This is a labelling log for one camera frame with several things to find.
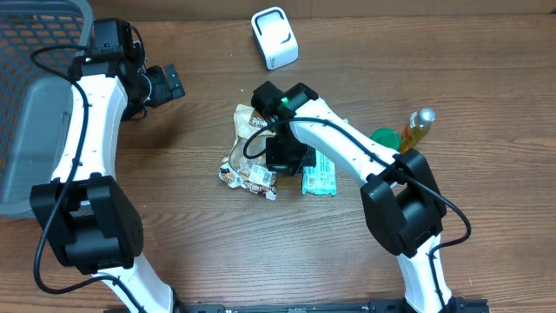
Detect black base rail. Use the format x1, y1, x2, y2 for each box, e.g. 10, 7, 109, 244
173, 297, 491, 313

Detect white black barcode scanner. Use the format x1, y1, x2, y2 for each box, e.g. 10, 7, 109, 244
250, 6, 299, 70

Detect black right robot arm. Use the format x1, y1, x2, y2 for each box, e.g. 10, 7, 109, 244
251, 82, 452, 312

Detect brown white snack packet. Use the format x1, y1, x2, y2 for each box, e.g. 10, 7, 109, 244
218, 104, 277, 201

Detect yellow dish soap bottle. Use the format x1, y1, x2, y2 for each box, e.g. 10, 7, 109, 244
399, 108, 436, 153

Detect teal white wet wipes pack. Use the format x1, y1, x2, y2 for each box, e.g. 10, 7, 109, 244
301, 151, 337, 196

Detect green lid white jar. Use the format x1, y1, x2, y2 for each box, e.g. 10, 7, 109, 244
370, 128, 400, 150

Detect grey plastic mesh basket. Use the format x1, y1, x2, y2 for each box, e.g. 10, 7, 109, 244
1, 0, 94, 218

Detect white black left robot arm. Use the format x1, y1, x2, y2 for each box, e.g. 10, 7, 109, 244
30, 43, 182, 312

